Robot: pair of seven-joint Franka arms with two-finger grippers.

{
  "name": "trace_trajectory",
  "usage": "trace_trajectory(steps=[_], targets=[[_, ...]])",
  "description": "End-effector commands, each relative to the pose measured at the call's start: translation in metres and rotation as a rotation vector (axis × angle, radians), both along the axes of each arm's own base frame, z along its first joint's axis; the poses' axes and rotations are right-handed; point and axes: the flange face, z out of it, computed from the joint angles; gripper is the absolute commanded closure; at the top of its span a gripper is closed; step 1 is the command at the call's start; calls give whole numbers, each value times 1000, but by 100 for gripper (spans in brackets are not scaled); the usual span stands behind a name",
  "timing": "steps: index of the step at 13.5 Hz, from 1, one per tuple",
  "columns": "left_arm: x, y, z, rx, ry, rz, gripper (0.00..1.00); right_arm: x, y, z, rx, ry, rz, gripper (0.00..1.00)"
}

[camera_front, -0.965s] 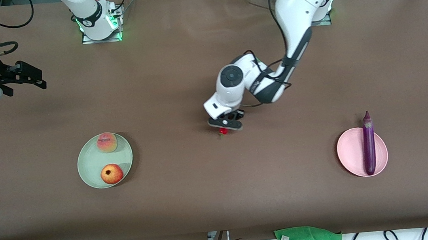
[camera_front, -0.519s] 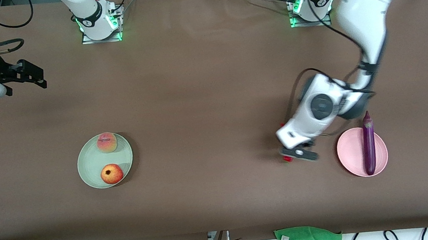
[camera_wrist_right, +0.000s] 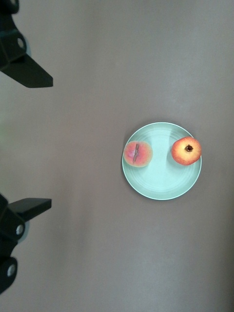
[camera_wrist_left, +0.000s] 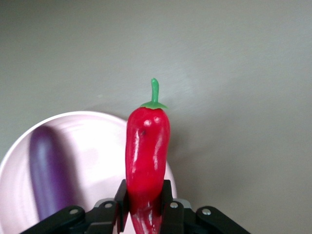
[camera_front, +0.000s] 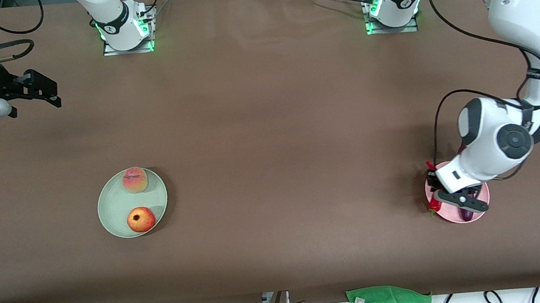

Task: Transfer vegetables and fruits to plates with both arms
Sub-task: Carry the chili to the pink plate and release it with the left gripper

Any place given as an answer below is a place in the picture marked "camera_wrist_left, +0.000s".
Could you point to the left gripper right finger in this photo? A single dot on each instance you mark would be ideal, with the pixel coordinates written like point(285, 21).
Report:
point(178, 219)

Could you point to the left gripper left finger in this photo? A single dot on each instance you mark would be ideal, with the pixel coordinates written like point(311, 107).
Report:
point(102, 214)

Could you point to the red chili pepper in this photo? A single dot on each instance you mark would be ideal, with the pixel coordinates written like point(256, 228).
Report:
point(146, 158)

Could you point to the purple eggplant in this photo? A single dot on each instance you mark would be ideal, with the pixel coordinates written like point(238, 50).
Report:
point(48, 170)

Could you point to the pink round plate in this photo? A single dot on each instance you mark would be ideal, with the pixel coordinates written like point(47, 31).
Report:
point(97, 158)

